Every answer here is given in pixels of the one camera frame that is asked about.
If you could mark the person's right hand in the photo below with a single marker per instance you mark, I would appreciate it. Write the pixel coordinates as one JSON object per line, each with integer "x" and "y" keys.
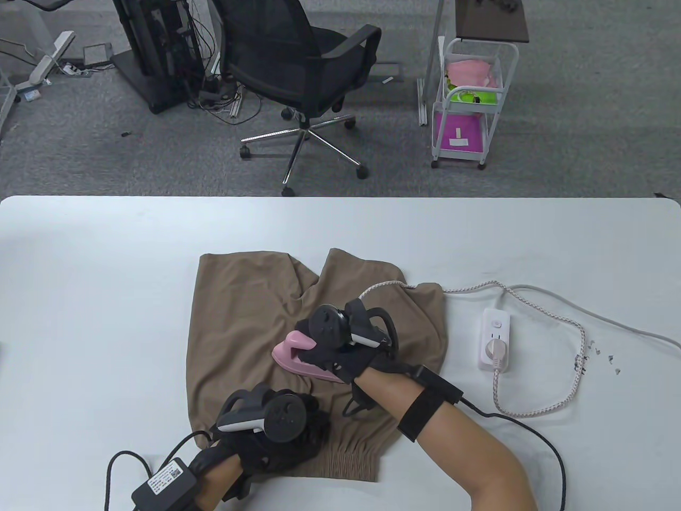
{"x": 340, "y": 362}

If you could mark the person's left hand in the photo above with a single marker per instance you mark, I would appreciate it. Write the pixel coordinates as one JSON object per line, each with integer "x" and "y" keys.
{"x": 298, "y": 452}

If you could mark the pink electric iron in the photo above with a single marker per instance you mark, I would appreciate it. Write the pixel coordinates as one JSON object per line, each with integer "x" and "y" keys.
{"x": 290, "y": 356}

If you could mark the brown shorts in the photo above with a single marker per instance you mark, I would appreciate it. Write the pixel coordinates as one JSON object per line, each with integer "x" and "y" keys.
{"x": 250, "y": 330}

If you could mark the person's left forearm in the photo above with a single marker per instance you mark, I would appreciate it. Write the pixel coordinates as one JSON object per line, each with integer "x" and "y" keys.
{"x": 218, "y": 484}

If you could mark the person's right forearm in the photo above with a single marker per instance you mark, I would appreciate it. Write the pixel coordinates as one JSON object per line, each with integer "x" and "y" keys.
{"x": 468, "y": 458}

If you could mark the black left hand tracker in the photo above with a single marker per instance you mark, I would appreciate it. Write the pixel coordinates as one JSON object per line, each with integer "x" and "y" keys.
{"x": 284, "y": 420}

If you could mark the black hand tracker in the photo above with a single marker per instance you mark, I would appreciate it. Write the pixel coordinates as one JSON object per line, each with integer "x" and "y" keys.
{"x": 284, "y": 420}
{"x": 327, "y": 322}

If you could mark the black right hand tracker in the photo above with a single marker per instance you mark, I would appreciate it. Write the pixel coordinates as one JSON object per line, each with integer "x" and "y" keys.
{"x": 327, "y": 322}

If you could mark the black plain wrist box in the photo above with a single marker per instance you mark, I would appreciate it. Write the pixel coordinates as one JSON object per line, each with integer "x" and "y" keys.
{"x": 439, "y": 384}

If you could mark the black labelled wrist box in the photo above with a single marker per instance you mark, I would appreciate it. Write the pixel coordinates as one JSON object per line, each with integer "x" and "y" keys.
{"x": 165, "y": 481}

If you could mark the white table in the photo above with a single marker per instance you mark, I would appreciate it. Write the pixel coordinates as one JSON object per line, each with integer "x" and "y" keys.
{"x": 106, "y": 266}

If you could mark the magenta box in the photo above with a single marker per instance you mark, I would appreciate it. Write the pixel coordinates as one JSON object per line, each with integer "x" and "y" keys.
{"x": 457, "y": 130}

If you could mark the white rolling cart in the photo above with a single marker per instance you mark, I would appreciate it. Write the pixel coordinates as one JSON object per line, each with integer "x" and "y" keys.
{"x": 492, "y": 122}

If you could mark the green plastic item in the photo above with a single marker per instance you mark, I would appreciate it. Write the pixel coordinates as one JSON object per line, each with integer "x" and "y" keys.
{"x": 471, "y": 97}

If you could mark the pink cloth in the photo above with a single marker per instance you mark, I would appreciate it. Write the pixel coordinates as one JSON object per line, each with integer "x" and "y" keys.
{"x": 468, "y": 72}

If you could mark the black office chair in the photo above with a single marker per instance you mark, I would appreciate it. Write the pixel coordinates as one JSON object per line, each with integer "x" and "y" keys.
{"x": 287, "y": 48}

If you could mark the black equipment tower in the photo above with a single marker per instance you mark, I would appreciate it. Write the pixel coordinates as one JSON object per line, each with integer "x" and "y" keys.
{"x": 159, "y": 53}

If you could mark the dark brown desk top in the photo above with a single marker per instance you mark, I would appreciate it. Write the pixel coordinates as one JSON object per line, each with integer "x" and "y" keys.
{"x": 489, "y": 18}

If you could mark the grey flat box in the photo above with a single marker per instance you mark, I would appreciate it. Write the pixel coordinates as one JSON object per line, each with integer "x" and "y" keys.
{"x": 97, "y": 55}

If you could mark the white floor power strip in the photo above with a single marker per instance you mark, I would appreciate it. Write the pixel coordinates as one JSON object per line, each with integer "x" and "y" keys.
{"x": 71, "y": 68}

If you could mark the white desk foot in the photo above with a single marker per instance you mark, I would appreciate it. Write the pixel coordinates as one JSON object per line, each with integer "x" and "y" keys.
{"x": 50, "y": 56}

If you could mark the white metal frame leg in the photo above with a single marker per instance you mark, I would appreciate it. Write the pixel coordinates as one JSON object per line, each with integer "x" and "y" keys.
{"x": 432, "y": 53}

